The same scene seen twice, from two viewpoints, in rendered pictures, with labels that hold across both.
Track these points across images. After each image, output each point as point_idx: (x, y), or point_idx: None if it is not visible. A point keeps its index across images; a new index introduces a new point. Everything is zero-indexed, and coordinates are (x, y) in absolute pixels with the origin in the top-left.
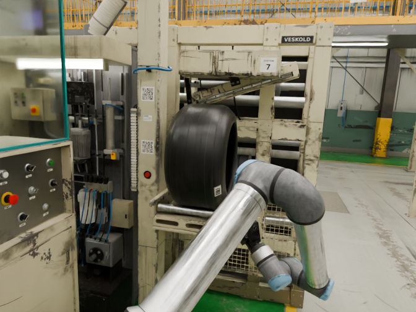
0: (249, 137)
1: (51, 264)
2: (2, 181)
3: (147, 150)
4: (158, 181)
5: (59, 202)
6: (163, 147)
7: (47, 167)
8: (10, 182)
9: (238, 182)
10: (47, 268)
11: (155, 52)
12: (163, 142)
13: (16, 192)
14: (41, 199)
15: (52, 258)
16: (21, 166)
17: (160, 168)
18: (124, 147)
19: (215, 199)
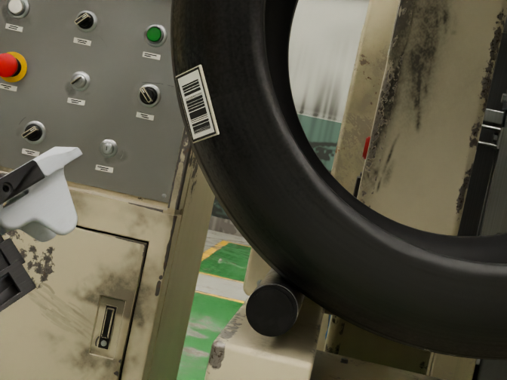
0: None
1: (44, 295)
2: (12, 21)
3: (391, 39)
4: (370, 177)
5: (158, 163)
6: (453, 34)
7: (146, 45)
8: (30, 33)
9: None
10: (29, 298)
11: None
12: (457, 10)
13: (38, 65)
14: (101, 119)
15: (54, 284)
16: (69, 10)
17: (398, 120)
18: (505, 103)
19: (207, 163)
